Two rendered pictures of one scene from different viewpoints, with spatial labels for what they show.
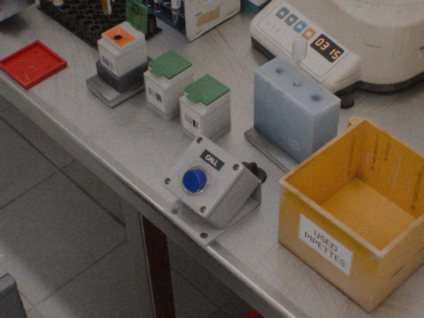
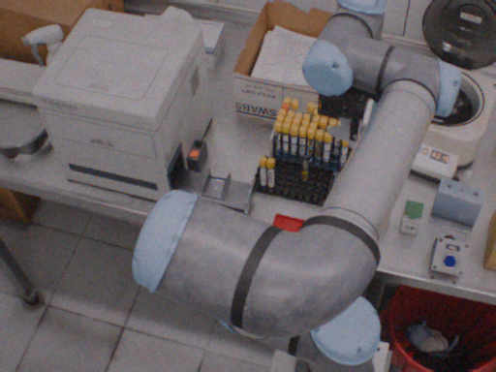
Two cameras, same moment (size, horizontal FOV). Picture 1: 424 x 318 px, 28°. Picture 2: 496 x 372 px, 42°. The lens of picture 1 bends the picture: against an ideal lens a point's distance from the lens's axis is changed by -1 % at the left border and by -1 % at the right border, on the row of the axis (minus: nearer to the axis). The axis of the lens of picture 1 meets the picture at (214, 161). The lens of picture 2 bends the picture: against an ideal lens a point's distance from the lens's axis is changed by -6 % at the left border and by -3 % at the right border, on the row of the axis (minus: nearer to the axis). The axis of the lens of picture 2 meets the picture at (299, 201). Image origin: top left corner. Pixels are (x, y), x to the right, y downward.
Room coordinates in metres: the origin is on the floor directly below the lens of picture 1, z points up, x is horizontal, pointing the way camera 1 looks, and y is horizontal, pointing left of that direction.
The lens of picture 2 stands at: (0.23, 0.67, 2.11)
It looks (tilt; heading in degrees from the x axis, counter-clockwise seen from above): 55 degrees down; 324
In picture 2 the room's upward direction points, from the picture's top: 3 degrees clockwise
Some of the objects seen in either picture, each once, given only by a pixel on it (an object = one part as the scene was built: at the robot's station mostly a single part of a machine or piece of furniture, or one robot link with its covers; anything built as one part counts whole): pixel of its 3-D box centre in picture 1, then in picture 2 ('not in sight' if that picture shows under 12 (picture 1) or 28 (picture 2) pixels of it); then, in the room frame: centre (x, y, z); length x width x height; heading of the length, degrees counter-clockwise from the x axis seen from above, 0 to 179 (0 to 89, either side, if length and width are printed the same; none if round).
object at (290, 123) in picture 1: (294, 117); (457, 203); (0.70, -0.10, 0.92); 0.10 x 0.07 x 0.10; 37
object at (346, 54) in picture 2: not in sight; (347, 58); (0.78, 0.20, 1.44); 0.11 x 0.11 x 0.08; 33
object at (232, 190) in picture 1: (223, 173); (449, 249); (0.63, -0.01, 0.92); 0.13 x 0.07 x 0.08; 132
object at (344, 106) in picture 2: not in sight; (348, 84); (0.85, 0.13, 1.28); 0.09 x 0.08 x 0.12; 41
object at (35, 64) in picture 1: (31, 64); (287, 230); (0.87, 0.24, 0.88); 0.07 x 0.07 x 0.01; 42
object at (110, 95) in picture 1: (125, 72); not in sight; (0.83, 0.11, 0.89); 0.09 x 0.05 x 0.04; 130
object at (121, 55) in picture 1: (123, 55); not in sight; (0.83, 0.11, 0.92); 0.05 x 0.04 x 0.06; 130
